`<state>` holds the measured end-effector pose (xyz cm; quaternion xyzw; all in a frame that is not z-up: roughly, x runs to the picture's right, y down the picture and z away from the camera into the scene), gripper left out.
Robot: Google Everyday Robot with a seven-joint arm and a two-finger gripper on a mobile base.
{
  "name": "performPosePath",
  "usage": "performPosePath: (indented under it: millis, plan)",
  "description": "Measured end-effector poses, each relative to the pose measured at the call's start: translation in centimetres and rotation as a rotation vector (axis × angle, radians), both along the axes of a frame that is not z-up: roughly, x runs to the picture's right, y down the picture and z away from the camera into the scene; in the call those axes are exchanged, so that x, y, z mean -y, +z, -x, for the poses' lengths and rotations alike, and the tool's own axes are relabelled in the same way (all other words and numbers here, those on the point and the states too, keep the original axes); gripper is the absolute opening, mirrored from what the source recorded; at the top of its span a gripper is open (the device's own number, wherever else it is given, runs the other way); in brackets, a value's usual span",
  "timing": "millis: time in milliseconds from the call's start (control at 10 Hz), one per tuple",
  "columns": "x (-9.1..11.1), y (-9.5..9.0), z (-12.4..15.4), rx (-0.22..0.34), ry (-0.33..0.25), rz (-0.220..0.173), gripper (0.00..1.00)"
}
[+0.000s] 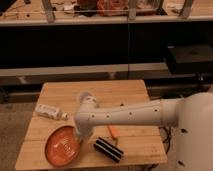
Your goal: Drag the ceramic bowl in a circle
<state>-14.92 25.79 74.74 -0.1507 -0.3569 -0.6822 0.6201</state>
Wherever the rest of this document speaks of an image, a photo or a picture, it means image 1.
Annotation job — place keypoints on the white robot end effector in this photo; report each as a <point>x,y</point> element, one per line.
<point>83,132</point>

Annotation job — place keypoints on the orange ceramic bowl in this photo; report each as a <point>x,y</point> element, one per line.
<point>62,147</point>

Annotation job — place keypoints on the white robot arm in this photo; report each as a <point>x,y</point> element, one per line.
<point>192,115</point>

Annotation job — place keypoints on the black white striped block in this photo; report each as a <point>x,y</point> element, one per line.
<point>108,149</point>

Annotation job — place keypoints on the orange carrot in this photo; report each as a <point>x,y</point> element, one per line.
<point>113,132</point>

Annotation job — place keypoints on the clear plastic cup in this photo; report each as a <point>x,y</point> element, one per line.
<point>86,96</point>

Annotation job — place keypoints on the white plastic bottle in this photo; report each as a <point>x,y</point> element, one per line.
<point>51,112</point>

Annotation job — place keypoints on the black box on right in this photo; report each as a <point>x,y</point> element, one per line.
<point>190,59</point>

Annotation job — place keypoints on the wooden shelf with clutter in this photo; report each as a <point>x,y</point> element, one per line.
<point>90,12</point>

